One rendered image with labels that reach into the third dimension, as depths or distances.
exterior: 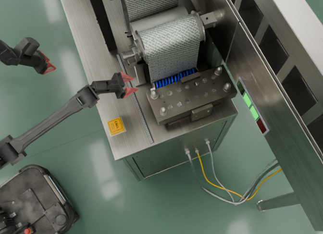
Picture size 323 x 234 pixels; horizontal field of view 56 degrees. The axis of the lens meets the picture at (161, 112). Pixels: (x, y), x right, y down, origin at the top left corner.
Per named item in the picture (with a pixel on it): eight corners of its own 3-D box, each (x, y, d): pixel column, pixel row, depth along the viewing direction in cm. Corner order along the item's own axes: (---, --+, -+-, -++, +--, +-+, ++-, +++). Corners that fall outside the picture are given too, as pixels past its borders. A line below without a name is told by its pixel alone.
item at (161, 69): (151, 83, 146) (148, 63, 129) (195, 67, 148) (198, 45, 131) (151, 84, 146) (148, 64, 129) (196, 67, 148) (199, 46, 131)
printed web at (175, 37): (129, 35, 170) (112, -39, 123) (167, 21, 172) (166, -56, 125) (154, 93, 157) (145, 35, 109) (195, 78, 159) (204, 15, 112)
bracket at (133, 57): (131, 79, 161) (122, 47, 132) (142, 75, 161) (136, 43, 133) (134, 87, 159) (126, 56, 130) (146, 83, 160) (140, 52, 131)
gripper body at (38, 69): (37, 49, 143) (24, 46, 136) (48, 64, 140) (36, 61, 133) (30, 60, 145) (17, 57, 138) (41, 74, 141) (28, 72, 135)
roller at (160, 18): (131, 33, 145) (128, 17, 134) (180, 16, 148) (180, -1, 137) (140, 53, 141) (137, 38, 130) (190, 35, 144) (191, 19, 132)
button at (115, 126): (107, 123, 152) (106, 121, 150) (120, 118, 153) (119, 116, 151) (111, 135, 150) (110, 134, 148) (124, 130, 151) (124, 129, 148)
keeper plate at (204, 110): (190, 118, 151) (191, 110, 140) (208, 111, 152) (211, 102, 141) (192, 122, 150) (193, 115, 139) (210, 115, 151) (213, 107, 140)
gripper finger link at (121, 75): (134, 91, 142) (116, 93, 137) (129, 79, 145) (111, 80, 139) (140, 83, 137) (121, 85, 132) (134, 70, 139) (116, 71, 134)
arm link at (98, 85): (94, 93, 126) (93, 80, 126) (89, 96, 132) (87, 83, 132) (110, 92, 130) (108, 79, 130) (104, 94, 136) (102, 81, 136)
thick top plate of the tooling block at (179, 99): (147, 97, 149) (146, 92, 143) (221, 70, 153) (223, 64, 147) (158, 126, 143) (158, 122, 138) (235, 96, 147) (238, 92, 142)
